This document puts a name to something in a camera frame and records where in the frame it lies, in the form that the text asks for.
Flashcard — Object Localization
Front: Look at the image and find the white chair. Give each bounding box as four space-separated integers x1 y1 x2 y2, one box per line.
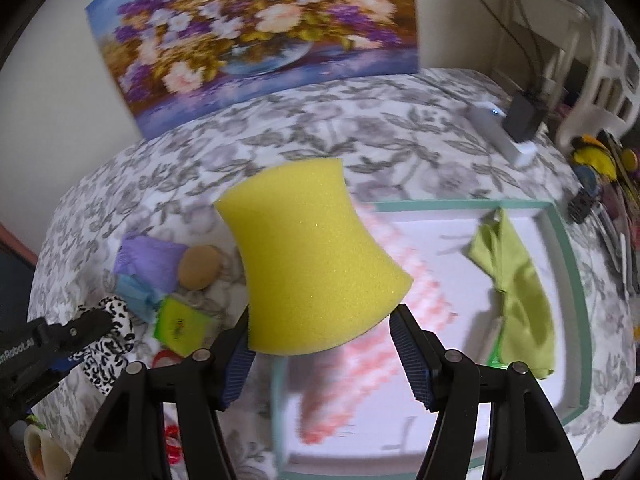
545 0 640 151

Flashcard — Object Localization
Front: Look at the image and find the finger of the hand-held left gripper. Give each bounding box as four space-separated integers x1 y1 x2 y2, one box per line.
35 309 113 358
50 350 88 375

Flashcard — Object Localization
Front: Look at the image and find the black charger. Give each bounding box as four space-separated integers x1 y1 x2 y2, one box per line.
502 91 546 143

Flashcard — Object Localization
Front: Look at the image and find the pile of assorted small items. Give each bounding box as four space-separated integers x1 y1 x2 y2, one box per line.
567 130 640 301

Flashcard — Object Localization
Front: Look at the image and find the green packet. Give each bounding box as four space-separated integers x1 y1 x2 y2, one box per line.
154 296 213 353

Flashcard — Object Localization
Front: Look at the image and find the white tray with teal rim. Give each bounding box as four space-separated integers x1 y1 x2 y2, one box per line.
270 199 593 480

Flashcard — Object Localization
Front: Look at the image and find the light blue packet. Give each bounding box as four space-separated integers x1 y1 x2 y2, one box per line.
115 275 166 325

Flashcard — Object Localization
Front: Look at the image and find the dark blue cabinet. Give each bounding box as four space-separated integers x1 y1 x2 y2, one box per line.
0 240 36 331

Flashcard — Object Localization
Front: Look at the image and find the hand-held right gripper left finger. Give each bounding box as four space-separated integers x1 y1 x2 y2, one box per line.
65 305 258 480

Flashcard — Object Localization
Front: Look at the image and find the pink fluffy cloth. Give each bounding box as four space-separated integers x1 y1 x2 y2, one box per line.
297 205 458 446

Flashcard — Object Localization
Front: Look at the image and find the black cable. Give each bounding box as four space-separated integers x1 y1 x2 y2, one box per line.
452 0 551 96

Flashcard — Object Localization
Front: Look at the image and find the floral painting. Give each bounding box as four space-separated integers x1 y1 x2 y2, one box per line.
85 0 421 140

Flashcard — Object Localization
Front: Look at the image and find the purple packet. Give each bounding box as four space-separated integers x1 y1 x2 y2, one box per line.
114 237 187 293

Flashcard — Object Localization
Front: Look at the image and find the red pink yarn ornament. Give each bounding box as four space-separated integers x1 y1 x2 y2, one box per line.
152 350 185 466

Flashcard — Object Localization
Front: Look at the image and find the brown board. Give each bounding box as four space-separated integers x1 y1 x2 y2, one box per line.
0 222 38 261

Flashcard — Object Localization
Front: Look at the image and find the green cloth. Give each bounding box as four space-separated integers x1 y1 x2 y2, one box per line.
467 207 557 380

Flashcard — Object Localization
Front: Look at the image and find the white power strip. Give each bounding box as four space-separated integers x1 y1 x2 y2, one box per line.
469 101 535 167

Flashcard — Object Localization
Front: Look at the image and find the yellow sponge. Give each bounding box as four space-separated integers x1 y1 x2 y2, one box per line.
214 157 415 357

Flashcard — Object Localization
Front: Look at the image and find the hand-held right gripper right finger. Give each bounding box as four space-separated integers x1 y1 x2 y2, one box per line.
389 304 586 480

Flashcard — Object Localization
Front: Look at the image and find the grey floral blanket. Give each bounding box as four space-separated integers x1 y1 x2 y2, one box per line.
27 67 640 480

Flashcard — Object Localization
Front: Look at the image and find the leopard print scrunchie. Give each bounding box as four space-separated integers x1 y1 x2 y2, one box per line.
80 296 137 396

